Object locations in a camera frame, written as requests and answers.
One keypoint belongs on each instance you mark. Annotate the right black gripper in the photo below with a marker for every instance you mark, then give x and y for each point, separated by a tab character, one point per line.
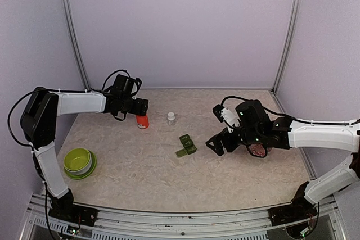
217	139

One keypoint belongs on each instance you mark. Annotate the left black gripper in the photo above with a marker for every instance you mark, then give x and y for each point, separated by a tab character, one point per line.
138	110

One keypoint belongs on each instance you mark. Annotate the red pill bottle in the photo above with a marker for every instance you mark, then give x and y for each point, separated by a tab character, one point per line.
142	121

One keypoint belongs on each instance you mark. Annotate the green weekly pill organizer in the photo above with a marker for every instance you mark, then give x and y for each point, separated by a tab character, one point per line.
188	146

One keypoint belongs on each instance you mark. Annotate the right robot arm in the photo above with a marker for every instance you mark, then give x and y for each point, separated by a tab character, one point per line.
251	127

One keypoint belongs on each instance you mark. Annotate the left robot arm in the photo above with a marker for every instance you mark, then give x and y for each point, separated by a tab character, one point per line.
38	122

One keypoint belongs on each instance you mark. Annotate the small clear white-capped bottle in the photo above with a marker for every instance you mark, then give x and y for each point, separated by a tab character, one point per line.
171	118

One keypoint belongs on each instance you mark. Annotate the red patterned oval tin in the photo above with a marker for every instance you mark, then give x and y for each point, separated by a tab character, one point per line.
257	150

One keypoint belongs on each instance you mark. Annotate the green plate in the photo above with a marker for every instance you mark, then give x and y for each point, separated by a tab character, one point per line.
83	173

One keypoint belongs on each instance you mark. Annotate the green bowl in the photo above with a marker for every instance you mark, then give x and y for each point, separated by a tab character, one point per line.
77	159

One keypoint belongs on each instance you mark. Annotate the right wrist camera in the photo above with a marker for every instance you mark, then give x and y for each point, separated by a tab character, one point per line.
224	115

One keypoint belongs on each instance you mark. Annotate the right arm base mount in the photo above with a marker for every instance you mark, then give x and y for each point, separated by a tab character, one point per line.
290	213

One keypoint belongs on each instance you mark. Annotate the front aluminium rail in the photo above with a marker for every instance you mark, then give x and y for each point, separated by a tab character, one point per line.
114	223

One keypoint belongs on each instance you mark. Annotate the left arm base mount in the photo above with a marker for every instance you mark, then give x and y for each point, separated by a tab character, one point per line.
81	215

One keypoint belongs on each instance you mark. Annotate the left aluminium frame post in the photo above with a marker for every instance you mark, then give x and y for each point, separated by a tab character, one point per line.
74	44

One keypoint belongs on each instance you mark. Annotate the aluminium frame post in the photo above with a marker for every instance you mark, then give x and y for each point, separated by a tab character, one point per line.
74	44
287	45

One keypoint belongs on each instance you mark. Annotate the right aluminium frame post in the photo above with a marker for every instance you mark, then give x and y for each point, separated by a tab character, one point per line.
287	45

